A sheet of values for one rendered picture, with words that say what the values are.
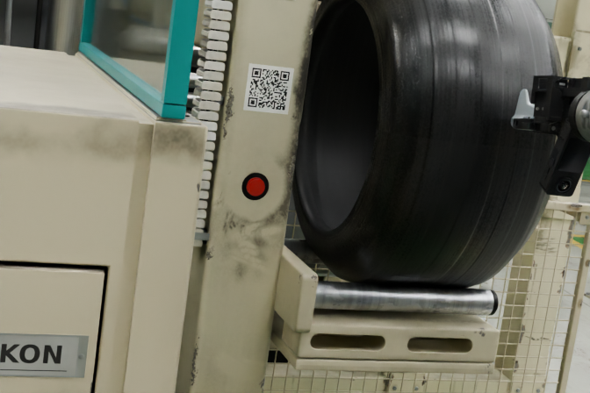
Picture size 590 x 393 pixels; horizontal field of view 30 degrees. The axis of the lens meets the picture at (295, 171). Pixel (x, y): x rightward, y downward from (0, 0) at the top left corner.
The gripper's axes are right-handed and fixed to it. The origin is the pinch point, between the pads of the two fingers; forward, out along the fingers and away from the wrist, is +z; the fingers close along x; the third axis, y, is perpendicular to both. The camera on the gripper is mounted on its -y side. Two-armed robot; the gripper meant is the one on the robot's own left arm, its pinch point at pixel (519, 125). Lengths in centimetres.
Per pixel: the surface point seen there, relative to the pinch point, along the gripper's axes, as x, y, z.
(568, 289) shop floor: -248, -79, 361
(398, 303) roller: 8.4, -31.0, 18.2
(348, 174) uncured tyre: 5, -12, 55
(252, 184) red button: 33.8, -13.5, 23.4
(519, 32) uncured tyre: -2.0, 14.7, 6.5
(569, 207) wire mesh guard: -52, -16, 65
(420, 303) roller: 4.4, -30.7, 18.2
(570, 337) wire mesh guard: -59, -46, 69
